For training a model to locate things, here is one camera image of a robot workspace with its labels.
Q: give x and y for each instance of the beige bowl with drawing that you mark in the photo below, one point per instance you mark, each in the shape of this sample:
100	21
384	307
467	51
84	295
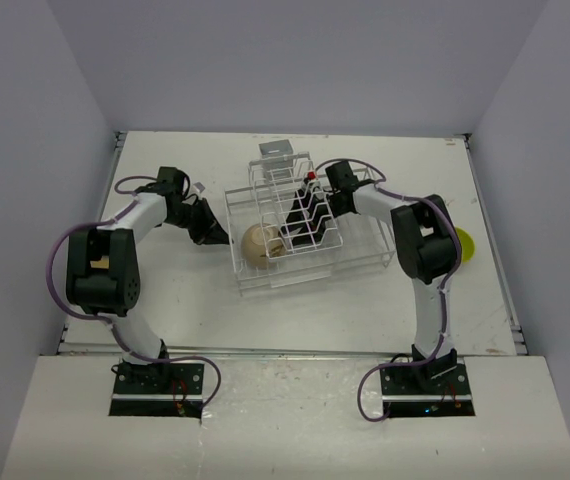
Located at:
262	243

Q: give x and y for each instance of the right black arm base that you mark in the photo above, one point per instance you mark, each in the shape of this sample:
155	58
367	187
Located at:
410	394

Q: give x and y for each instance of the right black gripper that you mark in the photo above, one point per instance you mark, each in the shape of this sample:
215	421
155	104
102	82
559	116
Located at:
313	229

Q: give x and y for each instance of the white wire dish rack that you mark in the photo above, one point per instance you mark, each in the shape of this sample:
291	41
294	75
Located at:
351	242

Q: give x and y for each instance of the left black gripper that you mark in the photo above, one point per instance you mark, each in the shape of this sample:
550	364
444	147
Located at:
206	233

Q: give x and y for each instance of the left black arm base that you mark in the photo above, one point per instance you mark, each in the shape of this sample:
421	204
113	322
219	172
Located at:
157	390

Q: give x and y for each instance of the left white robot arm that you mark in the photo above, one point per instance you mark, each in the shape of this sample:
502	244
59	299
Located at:
102	273

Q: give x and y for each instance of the yellow-green bowl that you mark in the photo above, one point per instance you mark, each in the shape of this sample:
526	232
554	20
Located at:
468	246

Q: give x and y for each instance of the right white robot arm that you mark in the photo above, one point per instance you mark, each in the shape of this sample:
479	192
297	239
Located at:
427	246

